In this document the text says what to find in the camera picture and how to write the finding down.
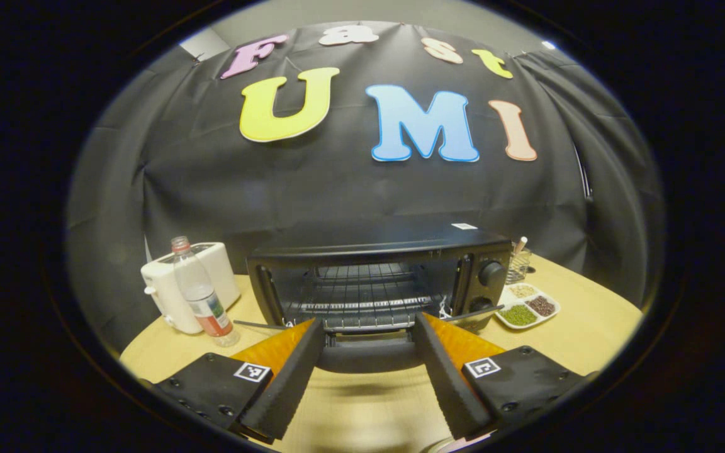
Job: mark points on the white toaster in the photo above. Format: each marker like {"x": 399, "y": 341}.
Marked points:
{"x": 167, "y": 296}

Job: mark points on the black backdrop cloth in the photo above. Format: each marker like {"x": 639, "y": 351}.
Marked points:
{"x": 211, "y": 176}

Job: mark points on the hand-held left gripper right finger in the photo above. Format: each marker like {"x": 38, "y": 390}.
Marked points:
{"x": 447, "y": 384}

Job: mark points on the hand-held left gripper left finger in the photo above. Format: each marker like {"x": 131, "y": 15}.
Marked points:
{"x": 287, "y": 390}

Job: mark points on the white divided plate with beans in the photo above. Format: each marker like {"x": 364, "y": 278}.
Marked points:
{"x": 526, "y": 307}

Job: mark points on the clear plastic bottle red label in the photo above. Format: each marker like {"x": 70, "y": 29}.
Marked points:
{"x": 202, "y": 302}

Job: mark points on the black electric oven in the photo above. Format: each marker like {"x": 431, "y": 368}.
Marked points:
{"x": 369, "y": 248}

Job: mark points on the plate with pink food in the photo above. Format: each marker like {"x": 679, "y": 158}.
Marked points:
{"x": 457, "y": 445}

